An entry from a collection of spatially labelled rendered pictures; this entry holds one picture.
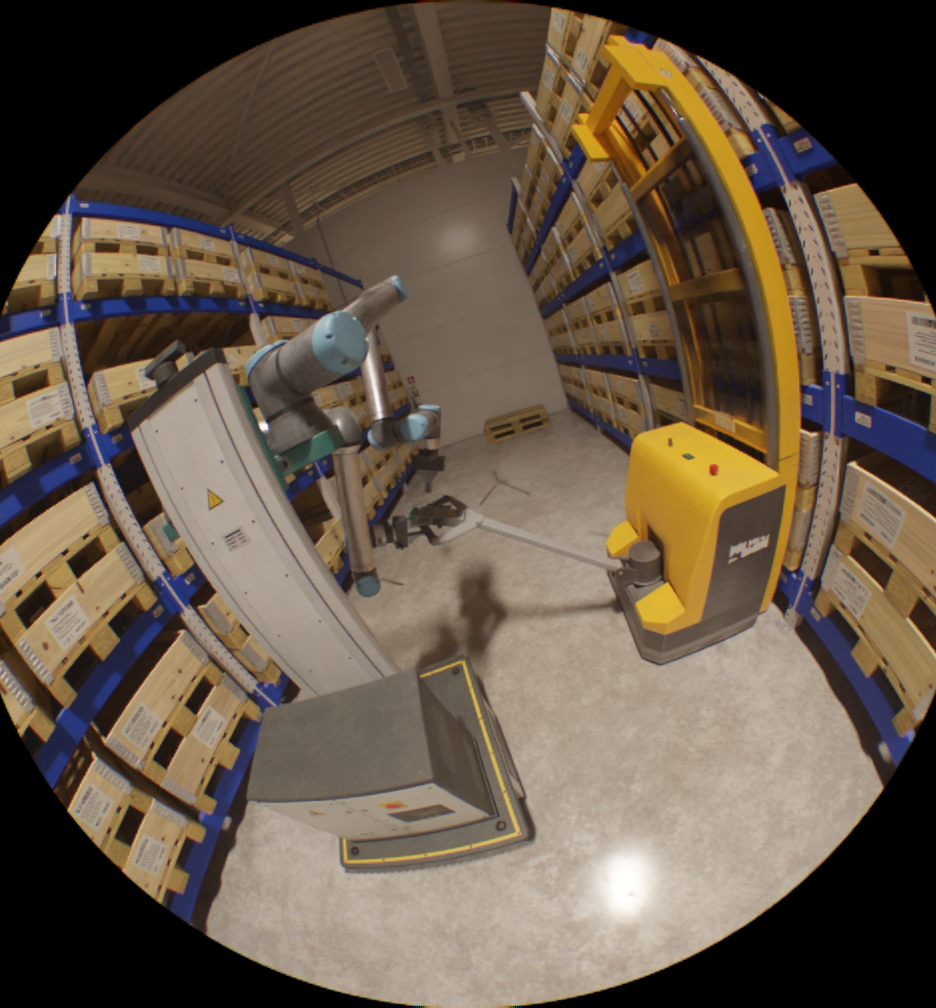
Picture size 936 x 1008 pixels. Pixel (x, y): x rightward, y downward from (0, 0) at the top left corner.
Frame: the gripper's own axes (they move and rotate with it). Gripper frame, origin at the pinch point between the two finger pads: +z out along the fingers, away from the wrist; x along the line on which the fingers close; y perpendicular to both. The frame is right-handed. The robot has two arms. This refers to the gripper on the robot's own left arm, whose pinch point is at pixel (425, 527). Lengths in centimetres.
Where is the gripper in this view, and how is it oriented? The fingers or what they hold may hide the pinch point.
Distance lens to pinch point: 135.4
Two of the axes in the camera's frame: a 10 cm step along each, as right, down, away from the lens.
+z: 9.0, -1.5, 4.1
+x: 0.5, -9.0, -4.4
